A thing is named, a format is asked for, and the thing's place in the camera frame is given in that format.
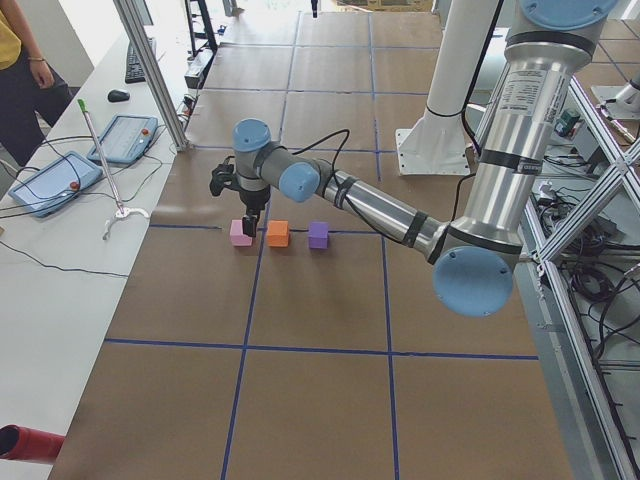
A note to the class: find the teach pendant near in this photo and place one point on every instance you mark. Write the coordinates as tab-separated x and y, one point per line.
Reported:
48	190

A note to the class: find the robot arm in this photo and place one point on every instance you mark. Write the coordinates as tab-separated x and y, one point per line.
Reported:
474	254

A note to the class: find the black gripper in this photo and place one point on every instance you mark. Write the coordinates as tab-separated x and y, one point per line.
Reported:
254	200

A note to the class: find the teach pendant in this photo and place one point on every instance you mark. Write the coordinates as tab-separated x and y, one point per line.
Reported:
48	190
126	137

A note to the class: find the aluminium frame post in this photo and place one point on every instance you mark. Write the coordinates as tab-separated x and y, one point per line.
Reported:
132	22

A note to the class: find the orange foam cube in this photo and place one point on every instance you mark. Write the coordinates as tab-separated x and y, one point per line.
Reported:
278	234

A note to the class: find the brown paper table cover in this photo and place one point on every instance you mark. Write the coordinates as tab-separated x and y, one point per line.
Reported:
298	363

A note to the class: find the teach pendant far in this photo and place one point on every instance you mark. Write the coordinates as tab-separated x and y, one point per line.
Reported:
126	137

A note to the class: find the black computer keyboard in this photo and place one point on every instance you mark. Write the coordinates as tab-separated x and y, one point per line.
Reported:
134	72

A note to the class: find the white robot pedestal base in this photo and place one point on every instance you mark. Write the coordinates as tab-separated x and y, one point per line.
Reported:
436	145

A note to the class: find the red cylinder object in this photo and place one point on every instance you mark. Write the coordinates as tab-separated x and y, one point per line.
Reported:
20	443

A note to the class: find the pink foam cube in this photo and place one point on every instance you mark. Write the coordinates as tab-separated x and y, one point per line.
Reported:
237	236

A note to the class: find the purple foam cube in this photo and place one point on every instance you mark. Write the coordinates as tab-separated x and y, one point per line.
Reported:
318	235

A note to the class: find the black computer mouse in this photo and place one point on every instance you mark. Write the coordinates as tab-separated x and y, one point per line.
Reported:
118	95

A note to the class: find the standing person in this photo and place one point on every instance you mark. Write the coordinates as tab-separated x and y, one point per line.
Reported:
31	90

